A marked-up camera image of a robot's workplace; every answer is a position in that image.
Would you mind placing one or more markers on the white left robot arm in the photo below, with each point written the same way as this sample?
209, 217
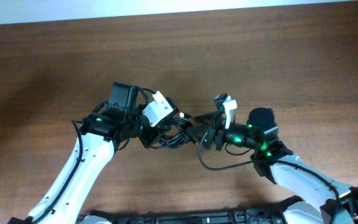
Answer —
128, 113

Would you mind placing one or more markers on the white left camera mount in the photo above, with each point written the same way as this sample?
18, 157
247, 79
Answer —
157, 110

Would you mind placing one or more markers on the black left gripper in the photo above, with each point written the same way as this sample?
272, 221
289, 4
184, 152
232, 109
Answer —
148, 139

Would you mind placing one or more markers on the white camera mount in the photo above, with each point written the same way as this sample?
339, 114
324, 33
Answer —
229, 106
157, 110

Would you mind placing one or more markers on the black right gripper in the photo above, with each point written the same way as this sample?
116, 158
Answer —
214, 133

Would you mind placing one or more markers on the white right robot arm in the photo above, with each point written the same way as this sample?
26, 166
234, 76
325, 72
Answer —
319, 198

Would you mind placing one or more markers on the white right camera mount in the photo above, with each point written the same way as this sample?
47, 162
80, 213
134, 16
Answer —
229, 106

